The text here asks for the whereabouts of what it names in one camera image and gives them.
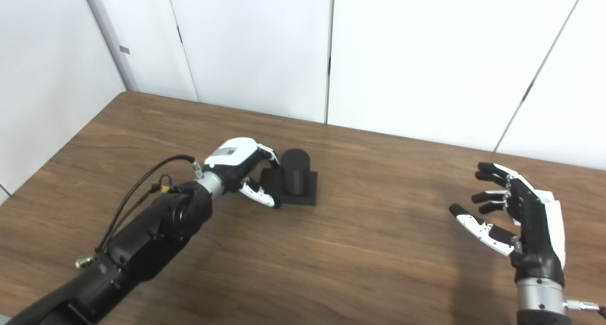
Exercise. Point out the grey wall corner post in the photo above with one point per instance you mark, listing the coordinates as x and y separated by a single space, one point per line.
106 31

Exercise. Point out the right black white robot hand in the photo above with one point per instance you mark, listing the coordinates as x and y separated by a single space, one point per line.
537 230

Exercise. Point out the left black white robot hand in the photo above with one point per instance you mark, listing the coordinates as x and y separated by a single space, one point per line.
234 154

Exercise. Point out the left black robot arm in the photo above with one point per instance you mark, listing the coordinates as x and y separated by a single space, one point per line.
151 230

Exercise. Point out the black peg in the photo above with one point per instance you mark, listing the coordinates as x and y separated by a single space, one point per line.
296 178

